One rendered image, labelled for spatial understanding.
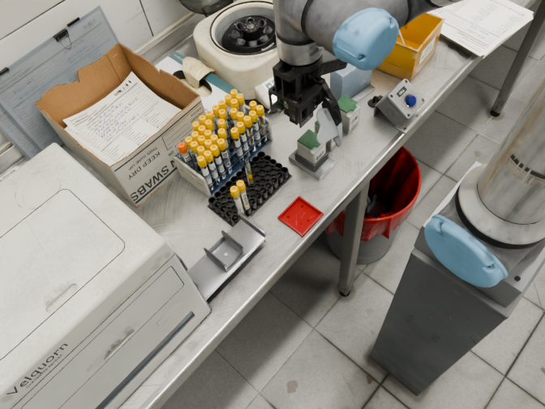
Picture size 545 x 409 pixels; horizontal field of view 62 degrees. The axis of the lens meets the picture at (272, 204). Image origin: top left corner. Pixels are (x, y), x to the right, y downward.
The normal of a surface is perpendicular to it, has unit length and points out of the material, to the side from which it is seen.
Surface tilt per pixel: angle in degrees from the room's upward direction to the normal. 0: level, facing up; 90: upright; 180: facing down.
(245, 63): 0
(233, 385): 0
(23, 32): 88
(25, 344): 0
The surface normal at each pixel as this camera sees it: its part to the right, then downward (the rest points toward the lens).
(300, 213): -0.09, -0.52
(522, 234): -0.01, 0.25
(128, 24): 0.74, 0.54
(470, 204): -0.73, -0.29
